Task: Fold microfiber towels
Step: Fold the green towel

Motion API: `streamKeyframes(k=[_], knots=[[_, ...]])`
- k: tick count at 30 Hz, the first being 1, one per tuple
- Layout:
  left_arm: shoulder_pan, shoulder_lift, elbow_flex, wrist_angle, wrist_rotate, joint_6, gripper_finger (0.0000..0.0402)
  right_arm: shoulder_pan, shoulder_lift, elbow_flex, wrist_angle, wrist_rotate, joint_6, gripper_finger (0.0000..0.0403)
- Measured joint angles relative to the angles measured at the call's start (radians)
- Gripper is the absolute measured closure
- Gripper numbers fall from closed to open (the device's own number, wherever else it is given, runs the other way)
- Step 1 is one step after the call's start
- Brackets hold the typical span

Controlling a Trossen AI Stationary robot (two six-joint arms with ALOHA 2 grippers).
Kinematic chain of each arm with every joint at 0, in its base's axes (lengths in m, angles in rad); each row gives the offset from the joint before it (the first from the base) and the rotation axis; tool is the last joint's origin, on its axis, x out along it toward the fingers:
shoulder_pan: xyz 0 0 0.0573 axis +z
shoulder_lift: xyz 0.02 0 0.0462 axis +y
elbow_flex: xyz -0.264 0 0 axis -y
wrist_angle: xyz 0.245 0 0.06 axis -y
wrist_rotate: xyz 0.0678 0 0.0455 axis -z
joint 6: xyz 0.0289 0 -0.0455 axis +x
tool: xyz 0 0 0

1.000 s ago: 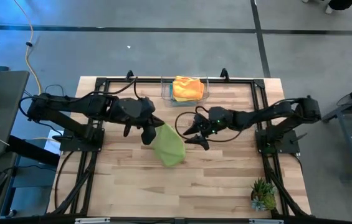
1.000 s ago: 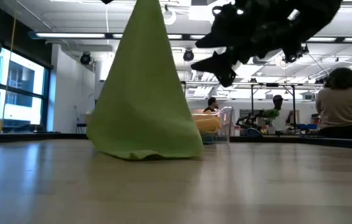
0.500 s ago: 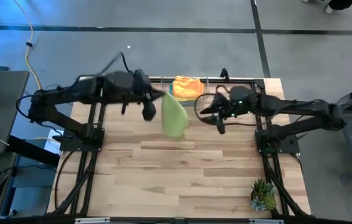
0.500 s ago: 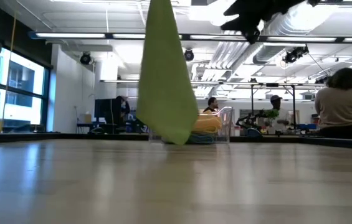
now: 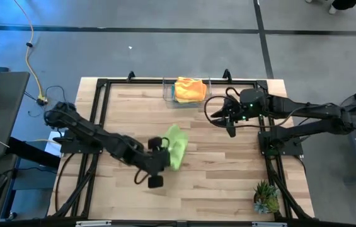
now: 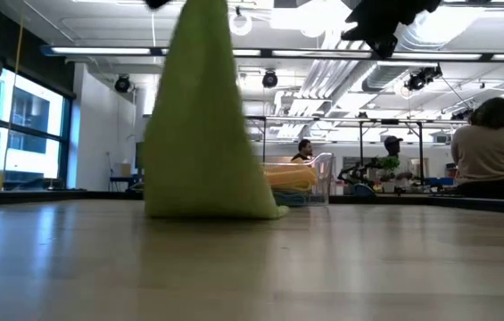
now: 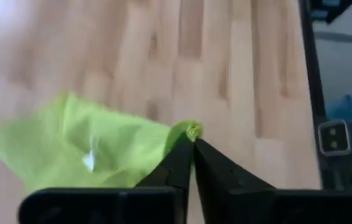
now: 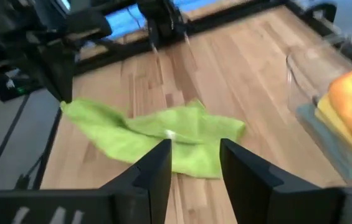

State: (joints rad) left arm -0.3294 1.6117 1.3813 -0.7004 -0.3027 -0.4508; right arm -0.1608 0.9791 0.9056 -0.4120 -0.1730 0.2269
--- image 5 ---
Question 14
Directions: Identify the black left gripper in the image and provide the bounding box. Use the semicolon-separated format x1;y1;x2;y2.
139;136;172;190

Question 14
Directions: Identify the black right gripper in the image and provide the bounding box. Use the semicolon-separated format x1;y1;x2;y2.
210;88;268;139

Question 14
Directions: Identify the lime green microfiber towel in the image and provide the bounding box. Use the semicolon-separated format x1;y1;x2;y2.
161;123;190;172

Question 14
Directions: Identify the orange microfiber towel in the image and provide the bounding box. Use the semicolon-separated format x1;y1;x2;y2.
174;76;208;103

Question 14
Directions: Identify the clear plastic bin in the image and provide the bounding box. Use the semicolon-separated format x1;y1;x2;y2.
162;76;213;110

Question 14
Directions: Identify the small potted succulent plant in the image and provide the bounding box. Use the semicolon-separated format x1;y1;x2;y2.
252;179;281;216

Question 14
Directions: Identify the white paper sheet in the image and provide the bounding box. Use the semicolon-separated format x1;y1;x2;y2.
43;130;67;158

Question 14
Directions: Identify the black angled beam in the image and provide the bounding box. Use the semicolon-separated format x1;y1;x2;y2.
6;136;62;170

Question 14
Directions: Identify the grey desk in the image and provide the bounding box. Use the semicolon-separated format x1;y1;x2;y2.
0;71;31;159

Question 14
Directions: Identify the person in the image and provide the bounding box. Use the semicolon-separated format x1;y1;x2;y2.
304;0;356;15

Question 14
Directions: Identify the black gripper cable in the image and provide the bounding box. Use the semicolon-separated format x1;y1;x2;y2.
203;86;292;130
133;168;151;185

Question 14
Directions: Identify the black aluminium table frame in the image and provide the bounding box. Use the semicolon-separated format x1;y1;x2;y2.
47;68;316;227

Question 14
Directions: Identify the silver metal bracket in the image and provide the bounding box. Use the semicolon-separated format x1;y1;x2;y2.
251;221;288;227
75;220;113;227

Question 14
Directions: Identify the thin black floor cable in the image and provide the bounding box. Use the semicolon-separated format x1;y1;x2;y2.
23;84;67;119

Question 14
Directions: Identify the yellow power cable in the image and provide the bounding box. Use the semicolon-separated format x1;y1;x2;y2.
13;0;48;105

